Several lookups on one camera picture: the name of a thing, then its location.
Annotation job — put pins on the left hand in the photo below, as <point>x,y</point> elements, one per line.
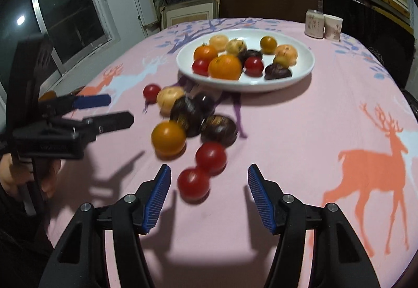
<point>15,175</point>

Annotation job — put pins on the small orange mandarin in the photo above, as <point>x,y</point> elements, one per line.
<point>205,52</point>

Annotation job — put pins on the large orange mandarin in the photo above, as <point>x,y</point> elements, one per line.
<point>227,67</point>

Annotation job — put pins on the pink deer tablecloth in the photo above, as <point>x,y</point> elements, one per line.
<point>345,134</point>

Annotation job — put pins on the small green-yellow fruit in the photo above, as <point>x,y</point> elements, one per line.
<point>284,61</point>

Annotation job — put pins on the small orange-yellow tomato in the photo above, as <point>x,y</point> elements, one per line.
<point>268,45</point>

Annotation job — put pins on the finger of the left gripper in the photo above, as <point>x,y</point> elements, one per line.
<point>89,128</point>
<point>62,105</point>

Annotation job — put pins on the pale yellow persimmon fruit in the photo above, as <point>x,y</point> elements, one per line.
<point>219,42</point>

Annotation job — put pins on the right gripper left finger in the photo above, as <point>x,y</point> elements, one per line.
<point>132,216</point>

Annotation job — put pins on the red cherry tomato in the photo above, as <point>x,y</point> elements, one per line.
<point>211,157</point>
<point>254,67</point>
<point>193,184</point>
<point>200,67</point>
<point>150,93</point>

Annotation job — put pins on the pale orange persimmon fruit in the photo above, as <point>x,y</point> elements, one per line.
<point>287,53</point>

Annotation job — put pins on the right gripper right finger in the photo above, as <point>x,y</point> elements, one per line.
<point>283,215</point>

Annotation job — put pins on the sliding glass window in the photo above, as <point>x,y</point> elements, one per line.
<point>77,28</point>

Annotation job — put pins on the yellow striped pepino melon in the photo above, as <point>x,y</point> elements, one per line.
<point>166,98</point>
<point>236,47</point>

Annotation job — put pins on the framed picture board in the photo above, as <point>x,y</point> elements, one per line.
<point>194,10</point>

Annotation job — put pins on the white paper cup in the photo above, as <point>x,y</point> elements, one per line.
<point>332,27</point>

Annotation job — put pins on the white oval plate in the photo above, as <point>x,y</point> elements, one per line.
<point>245,84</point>

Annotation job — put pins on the dark wooden chair back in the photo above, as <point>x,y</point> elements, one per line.
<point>289,10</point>

